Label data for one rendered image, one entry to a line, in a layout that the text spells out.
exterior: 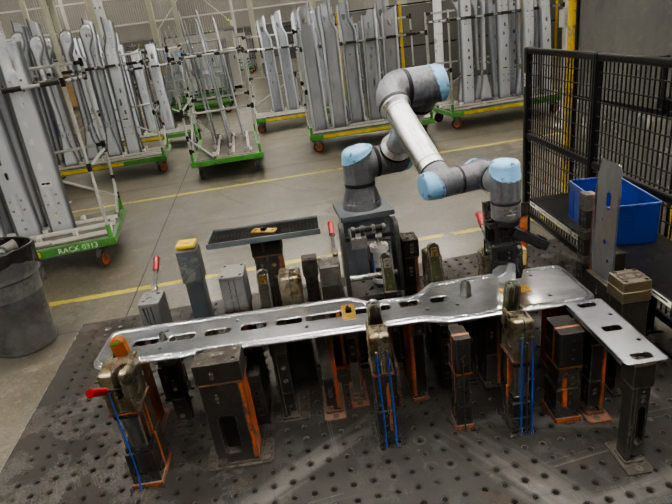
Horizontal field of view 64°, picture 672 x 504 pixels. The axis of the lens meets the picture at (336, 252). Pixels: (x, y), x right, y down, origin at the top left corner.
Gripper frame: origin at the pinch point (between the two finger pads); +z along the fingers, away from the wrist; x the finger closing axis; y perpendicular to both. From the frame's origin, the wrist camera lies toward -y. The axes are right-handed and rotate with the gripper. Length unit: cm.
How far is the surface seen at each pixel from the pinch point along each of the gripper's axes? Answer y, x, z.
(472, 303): 12.1, 0.2, 3.6
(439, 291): 18.9, -9.4, 3.5
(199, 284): 94, -36, 1
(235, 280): 78, -17, -7
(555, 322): -5.8, 12.5, 5.9
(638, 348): -16.5, 30.8, 4.1
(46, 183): 289, -361, 23
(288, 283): 63, -17, -4
